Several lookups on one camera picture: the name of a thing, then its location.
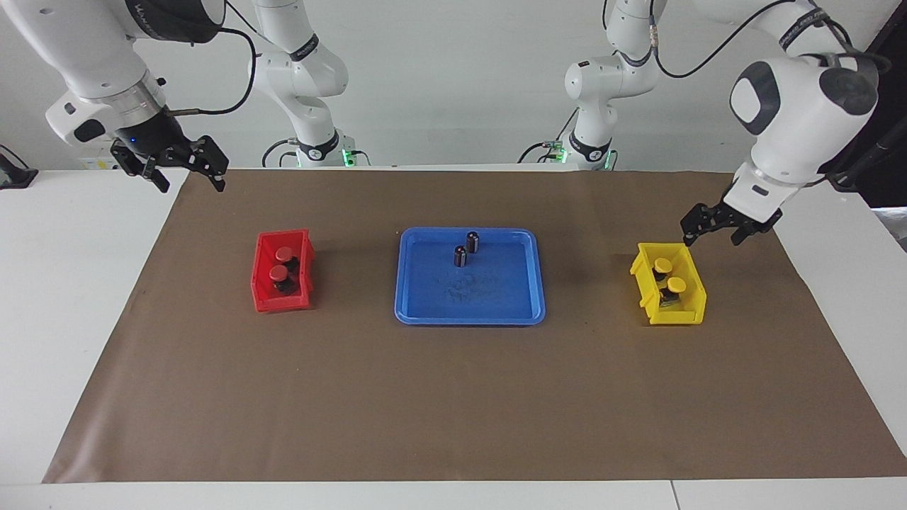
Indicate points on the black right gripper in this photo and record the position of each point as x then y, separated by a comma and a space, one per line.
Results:
152, 134

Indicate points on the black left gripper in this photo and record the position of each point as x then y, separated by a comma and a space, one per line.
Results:
744, 212

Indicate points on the yellow push button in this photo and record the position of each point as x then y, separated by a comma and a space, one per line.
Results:
677, 285
662, 265

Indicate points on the red push button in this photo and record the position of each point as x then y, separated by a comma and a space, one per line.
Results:
285, 253
279, 273

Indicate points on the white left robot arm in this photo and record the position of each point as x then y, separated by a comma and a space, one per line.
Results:
801, 106

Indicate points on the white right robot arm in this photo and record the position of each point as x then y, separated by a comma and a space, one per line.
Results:
85, 49

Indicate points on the yellow plastic bin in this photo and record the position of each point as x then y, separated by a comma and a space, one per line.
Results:
691, 308

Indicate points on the black stand pole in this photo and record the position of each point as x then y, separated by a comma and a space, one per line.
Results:
868, 163

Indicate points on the black device at table edge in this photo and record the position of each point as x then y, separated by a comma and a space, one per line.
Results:
14, 176

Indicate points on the grey plastic sheet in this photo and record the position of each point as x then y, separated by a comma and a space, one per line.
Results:
894, 227

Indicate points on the red plastic bin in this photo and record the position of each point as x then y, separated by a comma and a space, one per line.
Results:
266, 297

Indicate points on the black cylinder capacitor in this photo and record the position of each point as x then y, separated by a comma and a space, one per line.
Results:
472, 242
460, 256

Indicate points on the blue plastic tray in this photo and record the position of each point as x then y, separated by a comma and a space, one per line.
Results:
439, 308

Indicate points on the brown paper mat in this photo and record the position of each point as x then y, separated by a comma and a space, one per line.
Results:
453, 397

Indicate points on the white wall socket box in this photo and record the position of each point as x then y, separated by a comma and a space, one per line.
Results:
92, 163

